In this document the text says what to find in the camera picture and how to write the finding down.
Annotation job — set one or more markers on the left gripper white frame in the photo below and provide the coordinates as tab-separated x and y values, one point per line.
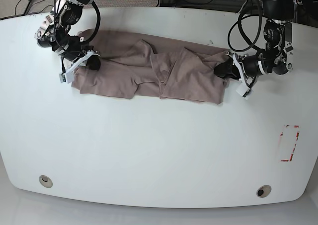
243	69

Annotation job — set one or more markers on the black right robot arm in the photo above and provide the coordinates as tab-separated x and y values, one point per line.
54	33

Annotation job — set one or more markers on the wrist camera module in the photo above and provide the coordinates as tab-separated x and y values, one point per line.
244	91
67	77

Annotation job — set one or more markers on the mauve t-shirt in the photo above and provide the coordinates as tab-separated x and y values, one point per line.
145	65

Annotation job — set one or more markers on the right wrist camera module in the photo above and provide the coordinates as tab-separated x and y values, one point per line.
67	77

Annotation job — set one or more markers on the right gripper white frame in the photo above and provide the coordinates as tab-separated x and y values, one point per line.
84	55

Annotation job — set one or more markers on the right table grommet hole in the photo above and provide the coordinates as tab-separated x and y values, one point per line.
263	191

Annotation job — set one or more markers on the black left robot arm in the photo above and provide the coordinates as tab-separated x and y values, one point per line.
274	24

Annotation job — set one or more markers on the red tape rectangle marking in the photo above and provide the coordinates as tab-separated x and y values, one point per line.
288	142

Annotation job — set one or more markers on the left table grommet hole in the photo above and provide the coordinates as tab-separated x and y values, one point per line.
45	181

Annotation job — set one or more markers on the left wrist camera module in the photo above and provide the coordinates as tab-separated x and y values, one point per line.
244	91

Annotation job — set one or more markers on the table grommet hole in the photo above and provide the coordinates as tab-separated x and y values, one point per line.
263	191
45	181

